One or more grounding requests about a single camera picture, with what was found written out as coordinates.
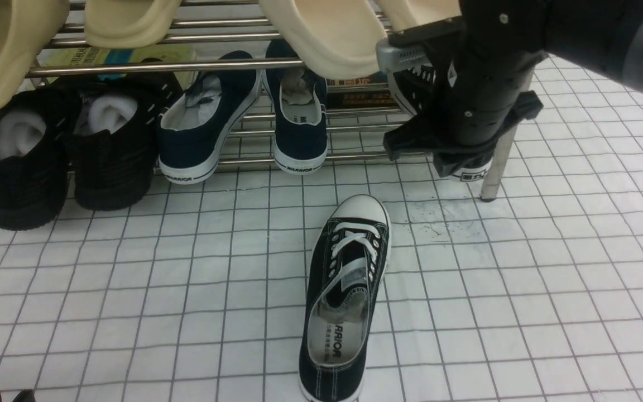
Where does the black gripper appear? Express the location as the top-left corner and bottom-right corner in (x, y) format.
(383, 51), (546, 165)

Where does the black canvas sneaker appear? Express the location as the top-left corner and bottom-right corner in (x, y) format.
(386, 64), (493, 181)
(298, 194), (391, 401)

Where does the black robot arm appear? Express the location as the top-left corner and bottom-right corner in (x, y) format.
(377, 1), (643, 181)

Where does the stainless steel shoe rack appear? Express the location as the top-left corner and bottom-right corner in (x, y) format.
(25, 1), (516, 203)

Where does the black mesh shoe right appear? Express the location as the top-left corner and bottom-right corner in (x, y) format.
(63, 72), (182, 211)

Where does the black mesh shoe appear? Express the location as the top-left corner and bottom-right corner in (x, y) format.
(0, 88), (83, 231)
(63, 72), (182, 211)

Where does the black mesh shoe left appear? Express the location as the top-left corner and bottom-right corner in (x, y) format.
(0, 88), (83, 231)

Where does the beige foam slipper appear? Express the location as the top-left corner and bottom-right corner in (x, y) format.
(375, 0), (461, 31)
(84, 1), (182, 49)
(0, 1), (70, 108)
(258, 1), (386, 80)

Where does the dark box with blue print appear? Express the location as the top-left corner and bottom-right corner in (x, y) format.
(327, 72), (396, 109)

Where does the navy canvas sneaker right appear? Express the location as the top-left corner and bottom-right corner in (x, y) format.
(261, 66), (328, 175)

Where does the navy canvas sneaker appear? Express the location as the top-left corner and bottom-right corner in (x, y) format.
(261, 66), (328, 175)
(156, 69), (261, 185)

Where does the navy canvas sneaker left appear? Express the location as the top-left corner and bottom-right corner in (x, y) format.
(156, 69), (261, 185)

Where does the yellow green book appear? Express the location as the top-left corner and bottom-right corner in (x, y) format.
(40, 44), (198, 66)

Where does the beige foam slipper far left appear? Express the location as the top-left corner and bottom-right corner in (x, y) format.
(0, 1), (70, 108)

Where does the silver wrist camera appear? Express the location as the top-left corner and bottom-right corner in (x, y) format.
(376, 17), (464, 73)

